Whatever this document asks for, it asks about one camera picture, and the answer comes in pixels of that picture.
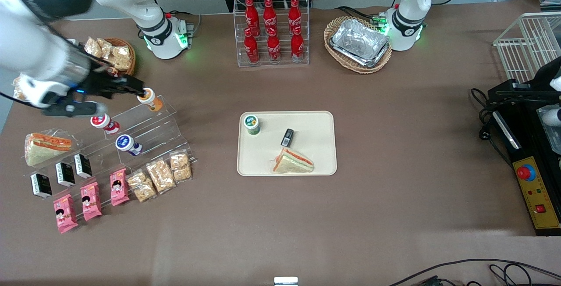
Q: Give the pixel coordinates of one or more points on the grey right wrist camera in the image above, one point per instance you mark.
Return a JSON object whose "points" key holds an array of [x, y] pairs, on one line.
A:
{"points": [[74, 109]]}

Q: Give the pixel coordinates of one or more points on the red lid gum bottle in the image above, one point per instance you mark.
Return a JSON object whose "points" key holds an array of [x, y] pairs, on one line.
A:
{"points": [[103, 121]]}

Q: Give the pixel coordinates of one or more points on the dark brown wicker basket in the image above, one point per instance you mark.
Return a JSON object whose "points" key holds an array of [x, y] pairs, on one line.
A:
{"points": [[130, 42]]}

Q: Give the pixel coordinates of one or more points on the red emergency stop button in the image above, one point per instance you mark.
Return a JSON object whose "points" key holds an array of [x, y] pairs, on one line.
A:
{"points": [[526, 172]]}

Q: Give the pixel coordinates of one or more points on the green lid gum bottle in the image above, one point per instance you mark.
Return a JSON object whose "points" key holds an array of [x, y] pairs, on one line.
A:
{"points": [[251, 123]]}

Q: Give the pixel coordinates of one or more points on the orange lid gum bottle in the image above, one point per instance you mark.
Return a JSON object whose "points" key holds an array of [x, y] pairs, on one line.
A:
{"points": [[151, 101]]}

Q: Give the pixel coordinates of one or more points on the blue lid gum bottle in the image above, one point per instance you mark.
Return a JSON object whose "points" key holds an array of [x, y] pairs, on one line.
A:
{"points": [[125, 142]]}

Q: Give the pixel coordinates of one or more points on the clear acrylic bottle rack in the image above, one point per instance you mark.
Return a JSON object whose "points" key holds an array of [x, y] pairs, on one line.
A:
{"points": [[271, 64]]}

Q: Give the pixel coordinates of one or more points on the wrapped triangle sandwich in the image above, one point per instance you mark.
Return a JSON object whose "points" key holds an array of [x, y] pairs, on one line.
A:
{"points": [[292, 163], [46, 148]]}

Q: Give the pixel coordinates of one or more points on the red cola bottle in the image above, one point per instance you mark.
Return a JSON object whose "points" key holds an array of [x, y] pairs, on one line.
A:
{"points": [[251, 14], [297, 47], [294, 14], [273, 48], [269, 14], [251, 49]]}

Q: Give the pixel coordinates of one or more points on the grey connector box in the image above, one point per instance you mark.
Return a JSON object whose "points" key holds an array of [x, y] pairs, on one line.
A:
{"points": [[186, 29]]}

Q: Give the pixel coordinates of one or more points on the small black packet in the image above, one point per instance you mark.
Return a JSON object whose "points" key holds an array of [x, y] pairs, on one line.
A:
{"points": [[287, 137], [83, 166], [41, 185], [65, 174]]}

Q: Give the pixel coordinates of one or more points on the black device housing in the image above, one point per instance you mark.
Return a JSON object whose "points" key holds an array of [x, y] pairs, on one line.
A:
{"points": [[548, 73]]}

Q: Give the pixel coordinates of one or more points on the pink snack packet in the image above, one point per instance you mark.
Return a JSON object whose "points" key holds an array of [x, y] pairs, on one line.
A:
{"points": [[65, 213], [119, 187], [91, 201]]}

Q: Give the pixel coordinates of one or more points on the clear peanut brittle packet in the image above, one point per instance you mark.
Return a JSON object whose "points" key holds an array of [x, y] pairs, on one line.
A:
{"points": [[105, 47], [161, 176], [19, 89], [142, 186], [93, 47], [122, 58], [180, 167]]}

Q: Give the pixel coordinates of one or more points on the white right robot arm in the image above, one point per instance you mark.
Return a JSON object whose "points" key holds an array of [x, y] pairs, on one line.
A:
{"points": [[26, 36]]}

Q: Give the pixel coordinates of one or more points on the aluminium foil tray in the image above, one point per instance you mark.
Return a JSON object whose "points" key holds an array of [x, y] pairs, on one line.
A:
{"points": [[359, 40]]}

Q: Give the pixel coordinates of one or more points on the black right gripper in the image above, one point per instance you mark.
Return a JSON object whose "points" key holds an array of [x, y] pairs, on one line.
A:
{"points": [[100, 83]]}

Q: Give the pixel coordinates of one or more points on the clear acrylic stepped stand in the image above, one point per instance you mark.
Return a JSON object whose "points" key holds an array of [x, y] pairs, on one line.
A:
{"points": [[153, 123]]}

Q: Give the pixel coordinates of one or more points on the black yellow control box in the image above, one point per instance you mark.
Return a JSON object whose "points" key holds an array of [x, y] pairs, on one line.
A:
{"points": [[539, 198]]}

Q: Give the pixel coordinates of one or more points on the clear plastic cover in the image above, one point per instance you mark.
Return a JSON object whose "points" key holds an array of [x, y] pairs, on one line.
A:
{"points": [[550, 128]]}

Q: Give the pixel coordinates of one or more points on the light wicker basket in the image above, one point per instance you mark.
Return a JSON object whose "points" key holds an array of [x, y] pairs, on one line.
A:
{"points": [[335, 27]]}

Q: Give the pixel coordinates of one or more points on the cream plastic tray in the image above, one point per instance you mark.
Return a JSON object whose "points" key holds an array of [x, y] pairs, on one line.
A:
{"points": [[263, 154]]}

